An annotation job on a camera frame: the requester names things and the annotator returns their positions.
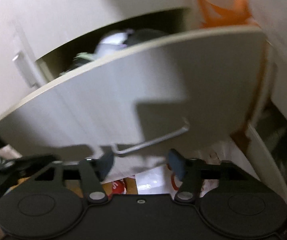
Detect white wooden drawer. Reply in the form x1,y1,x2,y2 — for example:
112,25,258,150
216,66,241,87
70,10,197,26
0,25,266,155

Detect red printed package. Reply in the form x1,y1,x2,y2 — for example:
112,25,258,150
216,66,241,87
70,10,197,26
110,179,127,195

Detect white EOS plastic bag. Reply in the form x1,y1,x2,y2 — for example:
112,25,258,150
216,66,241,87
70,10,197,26
103,139,234,196

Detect white plastic shelf rack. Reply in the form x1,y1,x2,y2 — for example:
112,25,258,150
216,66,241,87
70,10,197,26
245,100,287,205

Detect green yarn ball left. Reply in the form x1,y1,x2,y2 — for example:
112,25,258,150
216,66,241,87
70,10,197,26
72,52,97,67

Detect white plastic bottle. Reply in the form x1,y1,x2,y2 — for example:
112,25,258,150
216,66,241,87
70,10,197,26
94,30,128,57

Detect dark yarn ball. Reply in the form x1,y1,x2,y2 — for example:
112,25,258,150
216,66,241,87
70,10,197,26
125,29,168,47

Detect orange fabric bag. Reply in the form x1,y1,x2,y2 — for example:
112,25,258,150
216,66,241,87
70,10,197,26
195,0,257,29

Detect white cabinet with drawers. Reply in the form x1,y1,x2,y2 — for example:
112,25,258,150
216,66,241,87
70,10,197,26
0,0,287,131

